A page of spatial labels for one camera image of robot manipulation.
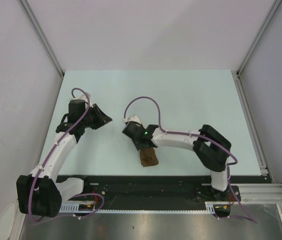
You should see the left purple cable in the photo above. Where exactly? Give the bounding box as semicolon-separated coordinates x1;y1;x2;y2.
28;87;105;223

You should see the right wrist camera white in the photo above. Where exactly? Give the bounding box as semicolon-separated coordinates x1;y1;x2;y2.
123;115;142;125

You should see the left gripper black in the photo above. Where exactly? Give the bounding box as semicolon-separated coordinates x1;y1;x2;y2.
80;103;112;130

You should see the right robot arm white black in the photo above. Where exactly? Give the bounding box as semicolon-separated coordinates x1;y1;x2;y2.
122;117;232;201

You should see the brown cloth napkin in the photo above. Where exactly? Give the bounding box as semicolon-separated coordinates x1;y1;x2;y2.
140;147;159;167

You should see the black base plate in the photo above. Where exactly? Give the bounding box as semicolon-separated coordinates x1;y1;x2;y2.
55;174;273;203

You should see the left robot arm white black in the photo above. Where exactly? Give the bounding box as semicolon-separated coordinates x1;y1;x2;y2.
16;97;112;218

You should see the aluminium frame post right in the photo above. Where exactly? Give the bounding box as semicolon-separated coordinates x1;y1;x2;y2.
235;0;282;76

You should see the white slotted cable duct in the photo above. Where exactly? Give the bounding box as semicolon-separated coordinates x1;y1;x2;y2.
59;202;231;216

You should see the aluminium frame post left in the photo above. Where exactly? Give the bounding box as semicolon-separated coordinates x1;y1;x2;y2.
17;0;65;78

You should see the aluminium frame post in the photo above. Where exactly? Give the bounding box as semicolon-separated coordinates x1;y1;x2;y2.
17;0;65;78
235;0;282;76

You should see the aluminium frame rail front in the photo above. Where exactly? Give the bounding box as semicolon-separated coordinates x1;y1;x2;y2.
230;182;282;205

